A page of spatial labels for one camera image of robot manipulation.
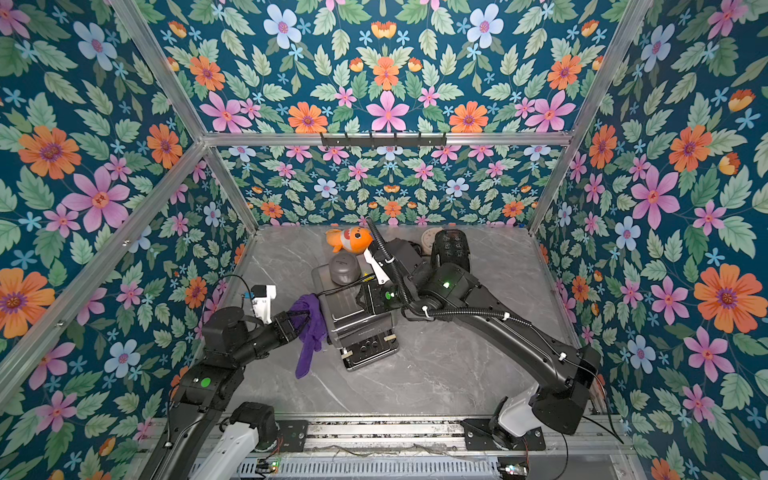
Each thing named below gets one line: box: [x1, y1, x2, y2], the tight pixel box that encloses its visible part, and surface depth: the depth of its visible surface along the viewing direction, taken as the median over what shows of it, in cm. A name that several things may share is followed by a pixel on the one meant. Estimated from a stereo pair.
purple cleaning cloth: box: [289, 293, 328, 379], surface depth 69 cm
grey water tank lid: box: [329, 253, 361, 286], surface depth 72 cm
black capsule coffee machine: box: [431, 228, 471, 273], surface depth 86 cm
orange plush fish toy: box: [326, 226, 374, 254], surface depth 107 cm
